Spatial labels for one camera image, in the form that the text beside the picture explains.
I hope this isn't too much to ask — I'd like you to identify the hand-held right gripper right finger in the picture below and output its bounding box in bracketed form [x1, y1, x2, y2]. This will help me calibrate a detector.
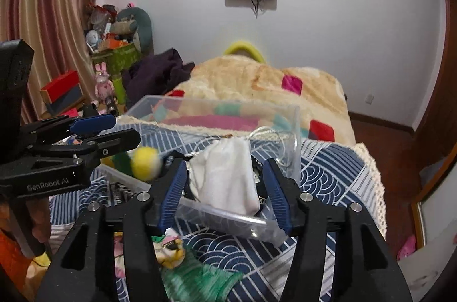
[262, 158, 415, 302]

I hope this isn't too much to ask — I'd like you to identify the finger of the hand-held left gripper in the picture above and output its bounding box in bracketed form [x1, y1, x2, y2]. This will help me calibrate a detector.
[52, 129, 141, 169]
[68, 114, 117, 134]

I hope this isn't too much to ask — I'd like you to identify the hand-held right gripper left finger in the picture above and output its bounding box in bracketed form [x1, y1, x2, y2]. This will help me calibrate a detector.
[36, 158, 189, 302]

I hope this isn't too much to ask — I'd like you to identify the yellow green felt ball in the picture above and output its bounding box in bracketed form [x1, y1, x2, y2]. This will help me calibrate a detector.
[131, 147, 163, 180]

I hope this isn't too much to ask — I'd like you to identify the white cloth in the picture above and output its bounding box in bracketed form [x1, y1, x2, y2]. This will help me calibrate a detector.
[189, 138, 260, 216]

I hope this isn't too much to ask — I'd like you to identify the clear plastic storage box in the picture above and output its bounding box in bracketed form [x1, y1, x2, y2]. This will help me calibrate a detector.
[98, 94, 302, 247]

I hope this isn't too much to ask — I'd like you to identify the person's left hand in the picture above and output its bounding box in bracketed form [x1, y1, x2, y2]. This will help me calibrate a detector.
[27, 197, 52, 253]

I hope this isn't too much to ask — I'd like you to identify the pink bunny figurine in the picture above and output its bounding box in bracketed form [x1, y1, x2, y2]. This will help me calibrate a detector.
[95, 62, 117, 110]

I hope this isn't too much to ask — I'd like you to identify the red and grey box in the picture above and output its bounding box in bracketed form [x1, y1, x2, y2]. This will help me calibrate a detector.
[40, 70, 86, 115]

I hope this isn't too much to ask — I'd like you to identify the blue wave-pattern quilt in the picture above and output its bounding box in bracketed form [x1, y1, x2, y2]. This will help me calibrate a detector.
[48, 125, 388, 302]

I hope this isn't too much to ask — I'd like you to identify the green storage box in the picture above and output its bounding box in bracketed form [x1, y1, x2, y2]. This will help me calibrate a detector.
[91, 43, 141, 103]

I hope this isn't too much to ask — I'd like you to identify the dark purple garment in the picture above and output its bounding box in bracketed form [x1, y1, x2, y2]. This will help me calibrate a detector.
[121, 48, 196, 104]

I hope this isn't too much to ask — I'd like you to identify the green printed cloth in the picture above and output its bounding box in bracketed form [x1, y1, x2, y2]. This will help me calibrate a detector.
[150, 231, 245, 302]

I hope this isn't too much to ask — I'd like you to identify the beige plush patchwork blanket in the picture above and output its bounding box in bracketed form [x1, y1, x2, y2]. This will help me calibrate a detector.
[118, 54, 358, 147]

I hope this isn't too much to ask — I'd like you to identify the grey plush toy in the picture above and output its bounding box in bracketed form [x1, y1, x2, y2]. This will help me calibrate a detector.
[111, 7, 155, 55]

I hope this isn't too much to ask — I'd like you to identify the striped pink curtain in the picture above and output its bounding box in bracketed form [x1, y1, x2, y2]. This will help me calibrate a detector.
[0, 0, 115, 124]

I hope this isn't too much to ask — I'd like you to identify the yellow hoop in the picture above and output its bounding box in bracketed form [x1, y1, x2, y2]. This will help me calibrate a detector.
[224, 41, 266, 63]

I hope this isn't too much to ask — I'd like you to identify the pink cloth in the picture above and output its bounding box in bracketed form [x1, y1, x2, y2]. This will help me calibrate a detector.
[397, 235, 418, 260]

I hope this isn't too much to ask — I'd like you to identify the wooden door frame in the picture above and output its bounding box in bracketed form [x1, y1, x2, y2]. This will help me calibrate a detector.
[394, 0, 457, 160]

